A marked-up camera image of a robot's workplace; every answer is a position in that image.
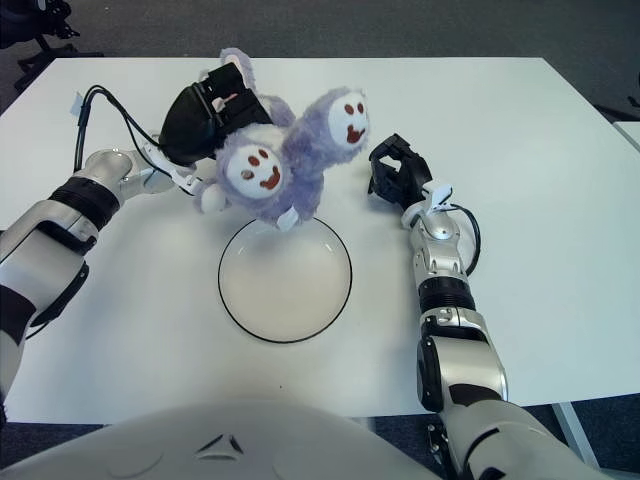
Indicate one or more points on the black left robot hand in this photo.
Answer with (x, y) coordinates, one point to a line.
(187, 125)

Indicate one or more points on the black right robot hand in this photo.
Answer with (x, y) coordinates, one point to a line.
(410, 175)

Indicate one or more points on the purple plush bunny doll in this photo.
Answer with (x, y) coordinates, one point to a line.
(300, 170)

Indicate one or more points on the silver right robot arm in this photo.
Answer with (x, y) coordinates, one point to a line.
(465, 365)

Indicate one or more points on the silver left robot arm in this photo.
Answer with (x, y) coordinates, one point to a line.
(40, 240)

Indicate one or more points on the white plate with black rim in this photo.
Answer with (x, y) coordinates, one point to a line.
(285, 290)

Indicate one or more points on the black office chair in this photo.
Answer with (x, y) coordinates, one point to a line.
(35, 20)

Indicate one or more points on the white neighbouring table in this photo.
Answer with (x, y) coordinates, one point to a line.
(630, 135)

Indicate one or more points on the white table leg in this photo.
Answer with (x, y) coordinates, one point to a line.
(572, 430)

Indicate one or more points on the grey robot torso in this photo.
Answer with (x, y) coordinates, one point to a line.
(225, 440)

